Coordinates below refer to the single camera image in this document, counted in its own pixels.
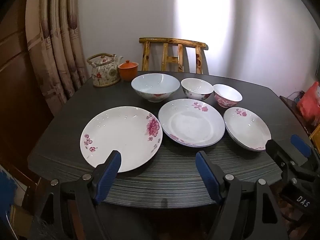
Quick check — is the brown wooden door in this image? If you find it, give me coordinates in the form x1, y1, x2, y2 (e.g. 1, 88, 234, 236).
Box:
0, 0, 55, 180

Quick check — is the floral ceramic teapot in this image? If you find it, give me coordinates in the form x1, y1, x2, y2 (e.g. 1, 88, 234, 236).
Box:
87, 53, 124, 88

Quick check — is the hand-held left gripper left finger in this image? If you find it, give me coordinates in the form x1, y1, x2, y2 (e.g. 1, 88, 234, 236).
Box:
34, 150, 123, 240

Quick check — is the large pale blue bowl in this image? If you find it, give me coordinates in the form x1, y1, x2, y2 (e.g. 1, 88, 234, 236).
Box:
131, 73, 180, 103

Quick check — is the yellow box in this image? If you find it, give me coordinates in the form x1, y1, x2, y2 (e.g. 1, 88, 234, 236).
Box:
309, 125, 320, 153

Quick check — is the large white floral plate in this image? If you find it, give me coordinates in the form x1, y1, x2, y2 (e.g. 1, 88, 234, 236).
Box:
80, 106, 163, 173

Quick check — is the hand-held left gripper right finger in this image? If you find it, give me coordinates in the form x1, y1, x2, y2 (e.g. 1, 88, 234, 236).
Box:
195, 151, 290, 240

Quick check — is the blue foam mat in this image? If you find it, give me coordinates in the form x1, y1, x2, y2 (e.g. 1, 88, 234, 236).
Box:
0, 166, 25, 230

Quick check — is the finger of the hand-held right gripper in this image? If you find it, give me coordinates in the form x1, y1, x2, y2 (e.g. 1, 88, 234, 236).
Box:
265, 139, 309, 174
291, 134, 314, 158

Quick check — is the beige patterned curtain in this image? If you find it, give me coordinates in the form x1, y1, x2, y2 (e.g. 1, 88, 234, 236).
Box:
25, 0, 90, 117

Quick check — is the orange lidded cup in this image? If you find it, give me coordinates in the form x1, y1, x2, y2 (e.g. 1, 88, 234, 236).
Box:
118, 60, 139, 82

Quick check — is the wooden chair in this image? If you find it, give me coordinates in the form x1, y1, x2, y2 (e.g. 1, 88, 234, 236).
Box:
139, 37, 209, 75

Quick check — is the small pink patterned bowl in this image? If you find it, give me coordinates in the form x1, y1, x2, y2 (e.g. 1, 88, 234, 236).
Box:
213, 84, 243, 108

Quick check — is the blue-rimmed floral plate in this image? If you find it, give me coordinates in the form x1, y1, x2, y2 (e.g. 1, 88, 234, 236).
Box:
158, 99, 225, 147

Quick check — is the medium white floral bowl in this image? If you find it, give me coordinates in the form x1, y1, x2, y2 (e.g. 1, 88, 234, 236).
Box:
181, 78, 214, 101

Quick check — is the dark side table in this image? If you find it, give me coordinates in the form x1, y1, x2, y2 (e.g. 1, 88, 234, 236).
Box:
279, 95, 320, 140

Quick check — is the small white floral plate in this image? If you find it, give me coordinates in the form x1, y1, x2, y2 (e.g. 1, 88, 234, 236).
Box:
223, 107, 272, 152

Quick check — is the red plastic bag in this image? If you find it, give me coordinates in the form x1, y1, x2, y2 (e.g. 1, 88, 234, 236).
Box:
296, 81, 320, 127

